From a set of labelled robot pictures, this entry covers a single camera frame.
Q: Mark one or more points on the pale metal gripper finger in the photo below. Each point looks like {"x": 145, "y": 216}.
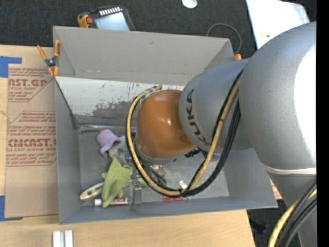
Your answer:
{"x": 126, "y": 157}
{"x": 137, "y": 192}

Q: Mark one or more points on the white tube with red print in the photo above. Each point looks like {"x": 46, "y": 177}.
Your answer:
{"x": 118, "y": 201}

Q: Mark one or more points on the light green cloth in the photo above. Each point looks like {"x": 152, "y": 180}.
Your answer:
{"x": 115, "y": 179}

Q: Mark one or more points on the lilac toy cup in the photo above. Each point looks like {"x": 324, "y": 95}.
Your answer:
{"x": 106, "y": 139}

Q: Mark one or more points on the small red flat thing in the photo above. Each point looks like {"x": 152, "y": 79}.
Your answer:
{"x": 172, "y": 198}

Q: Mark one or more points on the cream flat tool with holes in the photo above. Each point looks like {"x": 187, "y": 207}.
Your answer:
{"x": 90, "y": 192}

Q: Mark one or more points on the brown cardboard board, red print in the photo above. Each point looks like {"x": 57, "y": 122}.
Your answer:
{"x": 30, "y": 174}

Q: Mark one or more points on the grey metal bin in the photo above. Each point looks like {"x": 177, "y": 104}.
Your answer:
{"x": 108, "y": 53}

